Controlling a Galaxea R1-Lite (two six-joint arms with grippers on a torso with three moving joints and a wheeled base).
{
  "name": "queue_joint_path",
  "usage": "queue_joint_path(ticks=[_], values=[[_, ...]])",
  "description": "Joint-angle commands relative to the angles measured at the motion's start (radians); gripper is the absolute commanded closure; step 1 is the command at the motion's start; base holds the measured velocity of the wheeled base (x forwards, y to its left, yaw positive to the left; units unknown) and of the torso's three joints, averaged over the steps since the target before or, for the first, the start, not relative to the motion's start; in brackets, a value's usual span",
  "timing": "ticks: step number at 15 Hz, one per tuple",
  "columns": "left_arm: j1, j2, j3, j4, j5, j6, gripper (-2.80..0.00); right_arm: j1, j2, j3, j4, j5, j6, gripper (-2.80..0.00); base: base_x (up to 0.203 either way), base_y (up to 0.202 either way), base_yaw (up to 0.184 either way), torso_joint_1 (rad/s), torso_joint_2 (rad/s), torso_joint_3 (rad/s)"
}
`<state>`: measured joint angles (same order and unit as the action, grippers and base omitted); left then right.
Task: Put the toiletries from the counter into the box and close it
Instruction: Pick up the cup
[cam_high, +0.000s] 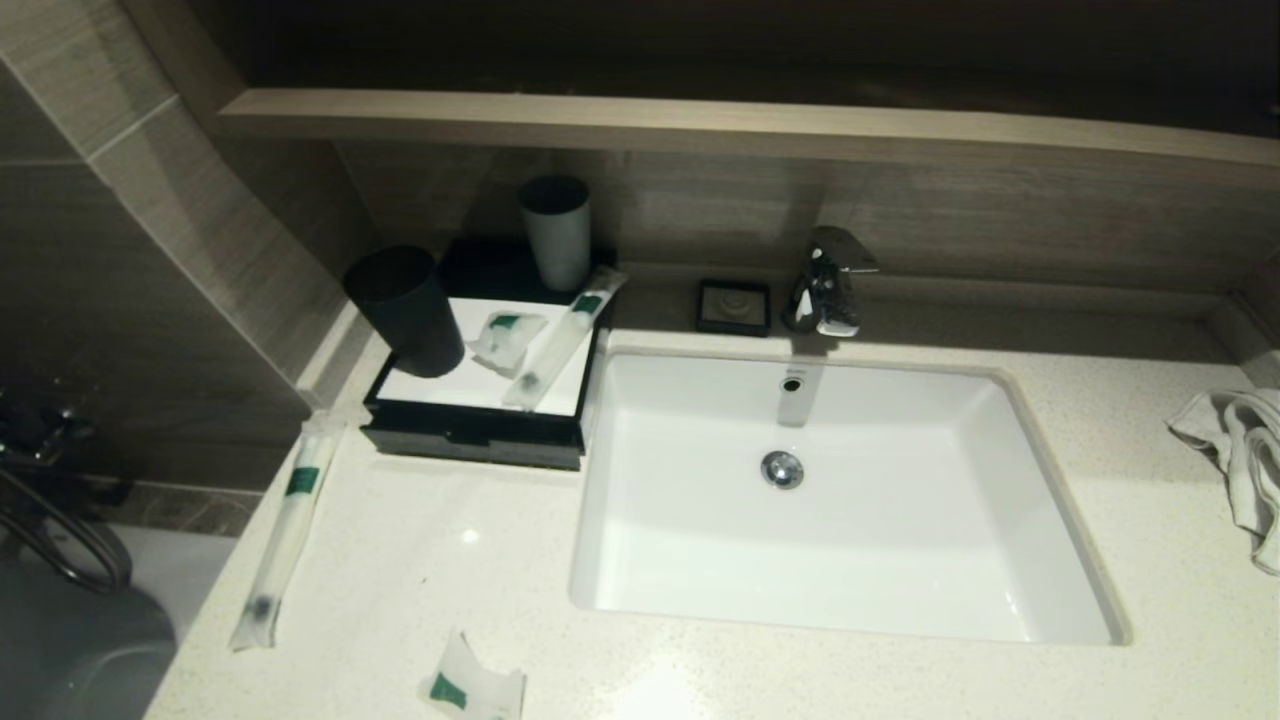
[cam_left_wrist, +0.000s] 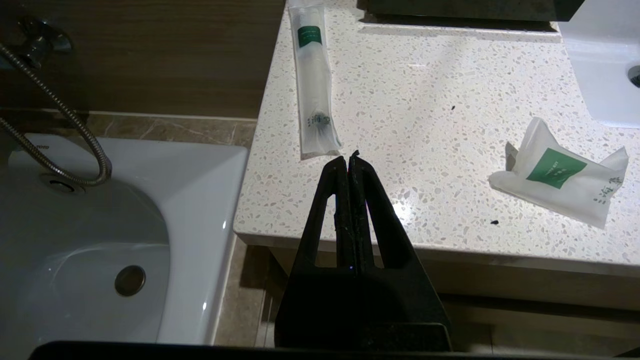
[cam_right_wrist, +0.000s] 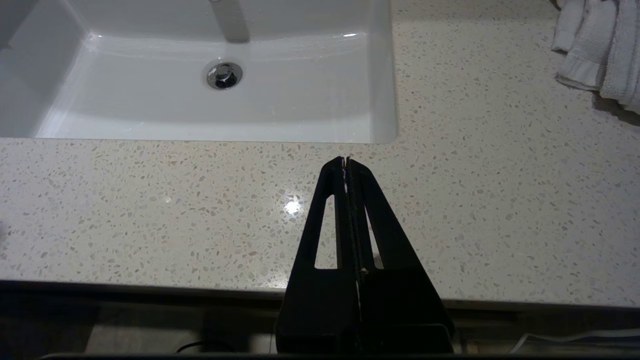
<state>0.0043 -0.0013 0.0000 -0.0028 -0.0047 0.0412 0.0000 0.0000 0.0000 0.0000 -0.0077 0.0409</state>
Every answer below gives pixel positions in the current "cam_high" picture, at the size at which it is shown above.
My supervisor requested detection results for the black looped hose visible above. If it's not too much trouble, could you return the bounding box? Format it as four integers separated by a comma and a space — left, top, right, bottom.
0, 465, 134, 596

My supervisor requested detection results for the chrome wall valve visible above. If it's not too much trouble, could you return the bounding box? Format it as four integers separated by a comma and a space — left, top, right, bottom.
0, 385, 96, 471

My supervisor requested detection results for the grey cup with dark rim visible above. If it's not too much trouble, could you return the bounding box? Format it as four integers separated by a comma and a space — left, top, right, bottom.
517, 176, 592, 293

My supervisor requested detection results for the chrome faucet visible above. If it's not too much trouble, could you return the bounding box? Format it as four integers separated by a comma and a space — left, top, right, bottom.
781, 226, 881, 338

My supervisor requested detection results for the black plastic cup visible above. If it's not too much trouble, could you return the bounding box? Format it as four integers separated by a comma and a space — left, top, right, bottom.
343, 244, 466, 379

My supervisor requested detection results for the black square soap dish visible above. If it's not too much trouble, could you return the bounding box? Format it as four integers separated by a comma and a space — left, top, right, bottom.
696, 279, 772, 337

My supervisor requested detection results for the long clear toothbrush packet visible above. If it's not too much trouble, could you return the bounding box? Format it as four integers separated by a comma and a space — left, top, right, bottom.
502, 266, 629, 412
229, 412, 346, 653

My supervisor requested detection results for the black amenity box with drawer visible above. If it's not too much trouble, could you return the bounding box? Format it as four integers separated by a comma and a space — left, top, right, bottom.
360, 236, 618, 472

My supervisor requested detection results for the grey rounded bathroom fixture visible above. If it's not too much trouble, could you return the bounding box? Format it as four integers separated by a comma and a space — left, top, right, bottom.
0, 570, 181, 720

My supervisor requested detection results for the white ceramic sink basin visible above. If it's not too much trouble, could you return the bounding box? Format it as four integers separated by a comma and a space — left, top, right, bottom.
568, 345, 1133, 647

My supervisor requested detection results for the small clear packet green label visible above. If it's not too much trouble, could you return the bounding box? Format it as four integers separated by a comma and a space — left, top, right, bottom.
468, 311, 549, 378
418, 630, 527, 720

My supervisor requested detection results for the chrome drain stopper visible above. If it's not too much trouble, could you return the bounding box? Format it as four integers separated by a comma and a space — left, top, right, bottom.
760, 450, 805, 491

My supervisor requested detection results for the light wooden shelf ledge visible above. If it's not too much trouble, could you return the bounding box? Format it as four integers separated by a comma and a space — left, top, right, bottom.
218, 88, 1280, 169

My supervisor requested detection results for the white towel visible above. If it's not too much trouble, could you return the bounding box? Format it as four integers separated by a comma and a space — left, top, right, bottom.
1166, 388, 1280, 576

